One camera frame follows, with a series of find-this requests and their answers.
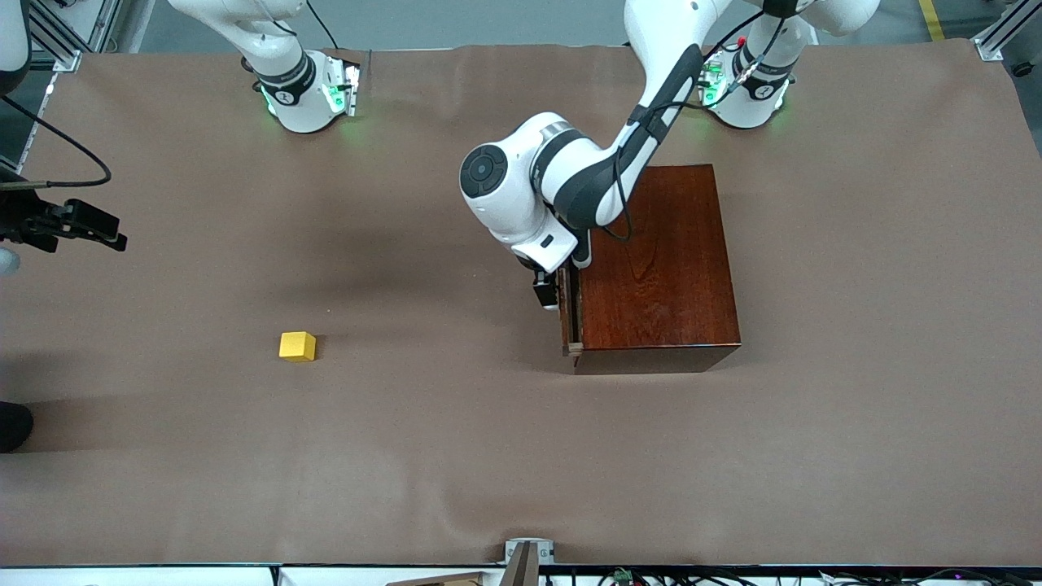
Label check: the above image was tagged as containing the dark brown wooden cabinet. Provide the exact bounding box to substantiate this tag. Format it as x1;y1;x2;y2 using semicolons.
574;164;742;375

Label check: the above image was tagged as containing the brown table cover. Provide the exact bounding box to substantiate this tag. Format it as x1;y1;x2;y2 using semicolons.
0;42;1042;568

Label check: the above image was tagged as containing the black round object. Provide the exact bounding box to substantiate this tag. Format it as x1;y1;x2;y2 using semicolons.
0;401;35;454

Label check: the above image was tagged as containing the flat wooden piece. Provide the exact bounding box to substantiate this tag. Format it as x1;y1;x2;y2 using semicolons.
384;571;488;586

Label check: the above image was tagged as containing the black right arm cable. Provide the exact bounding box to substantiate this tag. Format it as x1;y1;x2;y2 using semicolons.
0;96;112;190

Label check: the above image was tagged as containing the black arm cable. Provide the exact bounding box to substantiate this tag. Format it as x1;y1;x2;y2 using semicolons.
597;16;786;242
0;96;112;190

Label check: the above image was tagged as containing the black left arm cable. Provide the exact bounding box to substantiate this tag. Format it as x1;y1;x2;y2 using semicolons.
597;16;786;242

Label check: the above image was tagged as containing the aluminium table edge rail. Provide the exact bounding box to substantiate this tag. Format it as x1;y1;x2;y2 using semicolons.
0;72;59;176

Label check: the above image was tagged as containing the aluminium frame profile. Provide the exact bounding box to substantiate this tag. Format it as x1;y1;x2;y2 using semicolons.
971;0;1042;63
28;0;123;74

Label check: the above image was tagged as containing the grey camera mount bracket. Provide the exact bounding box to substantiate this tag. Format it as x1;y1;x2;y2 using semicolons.
503;537;557;586

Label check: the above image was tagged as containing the black right base cable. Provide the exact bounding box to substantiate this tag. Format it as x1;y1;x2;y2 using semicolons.
304;0;337;51

